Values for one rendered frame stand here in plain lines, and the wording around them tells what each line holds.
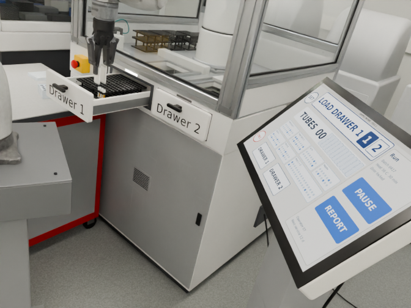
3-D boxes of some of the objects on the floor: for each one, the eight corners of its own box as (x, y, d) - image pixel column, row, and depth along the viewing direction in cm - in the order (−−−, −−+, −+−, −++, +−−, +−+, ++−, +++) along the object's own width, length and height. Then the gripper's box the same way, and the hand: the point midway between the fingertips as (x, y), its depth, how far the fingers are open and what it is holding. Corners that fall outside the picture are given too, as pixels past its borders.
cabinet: (188, 303, 166) (225, 156, 130) (66, 196, 218) (69, 69, 181) (282, 224, 237) (324, 114, 200) (174, 157, 288) (191, 60, 252)
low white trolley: (-12, 282, 155) (-31, 126, 121) (-64, 210, 186) (-91, 69, 152) (100, 229, 198) (110, 102, 164) (43, 178, 229) (40, 62, 195)
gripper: (115, 16, 132) (109, 78, 143) (79, 14, 121) (76, 81, 132) (128, 21, 128) (122, 84, 139) (92, 19, 117) (88, 88, 128)
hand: (100, 74), depth 134 cm, fingers closed
